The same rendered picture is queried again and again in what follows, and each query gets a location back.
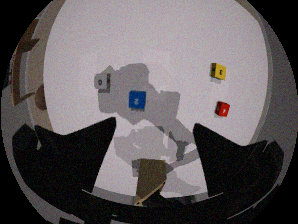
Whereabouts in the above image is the blue block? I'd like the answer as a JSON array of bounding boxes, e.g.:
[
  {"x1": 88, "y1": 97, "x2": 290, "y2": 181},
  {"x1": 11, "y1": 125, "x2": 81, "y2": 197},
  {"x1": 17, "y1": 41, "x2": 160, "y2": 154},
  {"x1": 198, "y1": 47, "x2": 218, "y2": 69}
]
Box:
[{"x1": 129, "y1": 91, "x2": 146, "y2": 108}]

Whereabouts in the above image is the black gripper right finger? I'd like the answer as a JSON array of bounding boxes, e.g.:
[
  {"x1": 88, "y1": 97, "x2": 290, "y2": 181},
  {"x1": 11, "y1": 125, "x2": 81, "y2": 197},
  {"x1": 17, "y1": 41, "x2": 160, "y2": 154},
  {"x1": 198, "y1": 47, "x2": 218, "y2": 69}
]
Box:
[{"x1": 193, "y1": 123, "x2": 267, "y2": 197}]

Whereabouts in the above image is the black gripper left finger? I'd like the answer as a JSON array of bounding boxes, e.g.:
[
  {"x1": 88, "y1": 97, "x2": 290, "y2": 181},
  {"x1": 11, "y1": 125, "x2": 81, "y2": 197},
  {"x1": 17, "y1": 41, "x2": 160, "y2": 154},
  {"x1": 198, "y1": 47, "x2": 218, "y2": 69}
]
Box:
[{"x1": 35, "y1": 117, "x2": 117, "y2": 193}]

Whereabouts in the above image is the red block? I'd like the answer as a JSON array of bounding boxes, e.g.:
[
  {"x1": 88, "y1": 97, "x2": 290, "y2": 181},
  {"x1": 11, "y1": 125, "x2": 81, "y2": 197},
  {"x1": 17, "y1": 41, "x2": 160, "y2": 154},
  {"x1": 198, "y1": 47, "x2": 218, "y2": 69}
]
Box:
[{"x1": 216, "y1": 101, "x2": 230, "y2": 117}]

